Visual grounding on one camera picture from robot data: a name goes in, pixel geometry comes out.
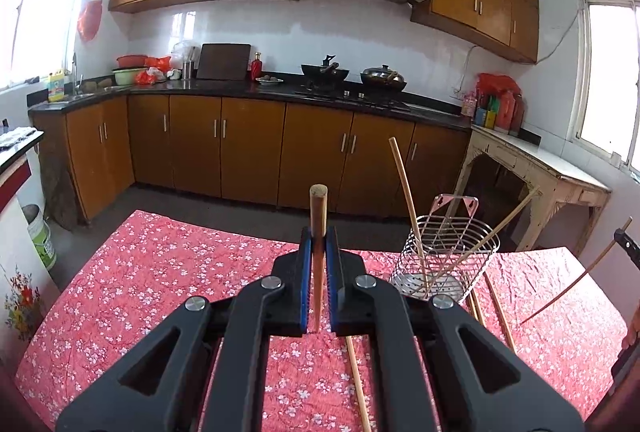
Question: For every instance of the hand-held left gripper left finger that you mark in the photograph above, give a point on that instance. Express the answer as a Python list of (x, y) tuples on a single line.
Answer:
[(306, 302)]

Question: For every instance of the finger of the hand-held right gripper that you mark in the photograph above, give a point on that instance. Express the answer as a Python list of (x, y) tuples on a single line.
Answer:
[(629, 248)]

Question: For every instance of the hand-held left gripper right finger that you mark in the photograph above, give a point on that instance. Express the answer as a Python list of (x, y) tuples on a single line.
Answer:
[(332, 302)]

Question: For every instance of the wooden chopstick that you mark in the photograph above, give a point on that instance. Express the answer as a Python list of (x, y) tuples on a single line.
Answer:
[(500, 223), (318, 212), (480, 309), (357, 382), (402, 182), (560, 290), (473, 310), (500, 314)]

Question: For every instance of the person's right hand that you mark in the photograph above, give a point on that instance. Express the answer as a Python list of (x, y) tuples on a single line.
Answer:
[(633, 329)]

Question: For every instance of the worn white table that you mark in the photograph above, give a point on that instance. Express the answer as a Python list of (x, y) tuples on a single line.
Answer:
[(545, 162)]

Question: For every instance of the red floral tablecloth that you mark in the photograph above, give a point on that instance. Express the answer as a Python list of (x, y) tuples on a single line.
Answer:
[(150, 292)]

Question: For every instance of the wooden base cabinets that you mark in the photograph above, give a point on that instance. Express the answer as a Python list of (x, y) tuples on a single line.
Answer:
[(250, 152)]

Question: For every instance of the window beside white table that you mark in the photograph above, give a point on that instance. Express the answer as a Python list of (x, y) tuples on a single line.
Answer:
[(615, 77)]

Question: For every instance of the dark red bottle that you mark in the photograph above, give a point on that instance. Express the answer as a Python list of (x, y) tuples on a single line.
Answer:
[(518, 117)]

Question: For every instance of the large red bottle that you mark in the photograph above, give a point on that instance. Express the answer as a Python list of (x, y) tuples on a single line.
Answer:
[(506, 112)]

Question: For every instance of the green bottle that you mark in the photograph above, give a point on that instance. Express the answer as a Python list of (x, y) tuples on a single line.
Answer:
[(491, 114)]

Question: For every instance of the blue and yellow box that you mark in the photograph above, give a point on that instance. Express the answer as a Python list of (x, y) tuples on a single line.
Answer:
[(481, 117)]

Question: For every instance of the gas stove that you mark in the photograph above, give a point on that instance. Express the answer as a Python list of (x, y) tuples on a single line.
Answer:
[(350, 95)]

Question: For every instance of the large red plastic bag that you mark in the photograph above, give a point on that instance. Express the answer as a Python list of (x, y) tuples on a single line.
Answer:
[(495, 82)]

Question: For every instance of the pink jar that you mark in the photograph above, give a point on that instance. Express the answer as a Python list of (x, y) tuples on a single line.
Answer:
[(468, 106)]

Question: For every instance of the plate with food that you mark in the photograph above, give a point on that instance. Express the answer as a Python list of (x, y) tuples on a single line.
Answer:
[(270, 80)]

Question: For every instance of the black kitchen countertop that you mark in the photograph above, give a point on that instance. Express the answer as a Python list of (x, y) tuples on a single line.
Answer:
[(225, 89)]

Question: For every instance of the pot with lid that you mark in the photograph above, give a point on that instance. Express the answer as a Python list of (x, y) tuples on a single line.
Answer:
[(382, 79)]

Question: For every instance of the black wok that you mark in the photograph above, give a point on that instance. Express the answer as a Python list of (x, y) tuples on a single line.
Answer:
[(325, 73)]

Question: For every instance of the small red bottle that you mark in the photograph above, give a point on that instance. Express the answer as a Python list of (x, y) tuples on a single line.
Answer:
[(256, 68)]

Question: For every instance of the dark cutting board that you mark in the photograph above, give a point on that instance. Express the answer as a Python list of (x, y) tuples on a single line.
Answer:
[(222, 62)]

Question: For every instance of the steel cylinder container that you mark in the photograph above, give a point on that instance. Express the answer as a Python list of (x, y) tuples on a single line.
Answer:
[(188, 70)]

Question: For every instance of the white bucket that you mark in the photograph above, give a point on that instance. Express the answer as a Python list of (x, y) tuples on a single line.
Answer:
[(40, 239)]

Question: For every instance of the small red plastic bag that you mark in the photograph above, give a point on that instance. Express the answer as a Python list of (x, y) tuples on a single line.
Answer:
[(155, 67)]

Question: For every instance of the green basin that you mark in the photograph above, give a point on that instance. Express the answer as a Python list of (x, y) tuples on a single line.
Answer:
[(127, 77)]

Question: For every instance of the red basin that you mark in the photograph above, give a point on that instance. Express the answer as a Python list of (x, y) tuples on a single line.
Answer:
[(131, 61)]

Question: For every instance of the white floral appliance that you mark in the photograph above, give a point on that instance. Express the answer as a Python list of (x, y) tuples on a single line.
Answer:
[(15, 232)]

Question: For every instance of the sink faucet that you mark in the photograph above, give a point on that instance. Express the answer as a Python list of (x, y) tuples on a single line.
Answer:
[(74, 72)]

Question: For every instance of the yellow detergent bottle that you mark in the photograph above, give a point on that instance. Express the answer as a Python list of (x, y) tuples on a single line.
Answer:
[(57, 87)]

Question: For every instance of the window beside sink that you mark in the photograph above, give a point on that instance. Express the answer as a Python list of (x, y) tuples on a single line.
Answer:
[(45, 2)]

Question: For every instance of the wall socket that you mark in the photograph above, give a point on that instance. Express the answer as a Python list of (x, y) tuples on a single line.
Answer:
[(456, 93)]

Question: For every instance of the red paper wall decoration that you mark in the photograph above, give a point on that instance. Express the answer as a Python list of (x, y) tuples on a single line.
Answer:
[(90, 19)]

